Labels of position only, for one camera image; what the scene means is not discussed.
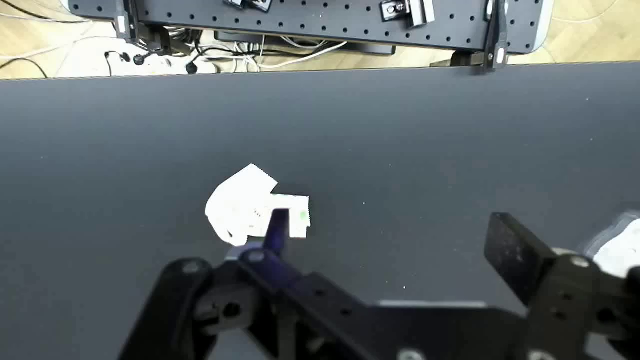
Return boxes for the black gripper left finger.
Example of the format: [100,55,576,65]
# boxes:
[117,209,401,360]

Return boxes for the thin black cable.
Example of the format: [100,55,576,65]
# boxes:
[0,55,52,81]

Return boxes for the black cable with plugs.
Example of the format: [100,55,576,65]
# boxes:
[102,47,221,77]

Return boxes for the white cable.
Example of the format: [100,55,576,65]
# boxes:
[255,36,349,72]

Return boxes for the black perforated board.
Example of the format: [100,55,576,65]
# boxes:
[65,0,555,56]

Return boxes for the silver bracket on board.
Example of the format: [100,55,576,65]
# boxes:
[378,0,438,31]
[221,0,275,15]

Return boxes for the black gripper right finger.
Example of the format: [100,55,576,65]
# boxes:
[481,210,640,360]

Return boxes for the white cloth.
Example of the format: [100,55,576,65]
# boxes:
[202,163,316,249]

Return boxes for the white rounded object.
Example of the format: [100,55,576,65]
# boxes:
[584,210,640,281]

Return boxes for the black clamp post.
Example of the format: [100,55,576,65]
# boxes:
[449,0,512,75]

